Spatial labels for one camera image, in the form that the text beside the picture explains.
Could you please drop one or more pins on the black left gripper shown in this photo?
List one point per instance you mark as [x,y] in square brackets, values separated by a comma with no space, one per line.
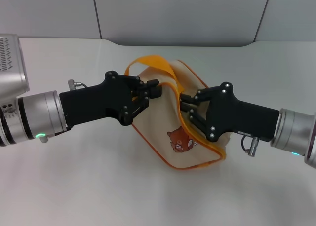
[98,102]

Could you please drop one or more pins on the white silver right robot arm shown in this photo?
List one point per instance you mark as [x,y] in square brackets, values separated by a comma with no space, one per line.
[293,134]

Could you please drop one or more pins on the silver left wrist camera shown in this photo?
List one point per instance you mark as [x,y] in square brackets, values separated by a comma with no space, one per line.
[11,63]

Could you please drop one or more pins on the beige food bag orange trim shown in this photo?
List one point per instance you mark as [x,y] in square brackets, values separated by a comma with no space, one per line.
[158,127]

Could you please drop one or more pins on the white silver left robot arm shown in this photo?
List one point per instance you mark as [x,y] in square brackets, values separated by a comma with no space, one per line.
[34,117]

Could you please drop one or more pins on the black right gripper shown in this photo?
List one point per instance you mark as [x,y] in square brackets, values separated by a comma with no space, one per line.
[237,112]

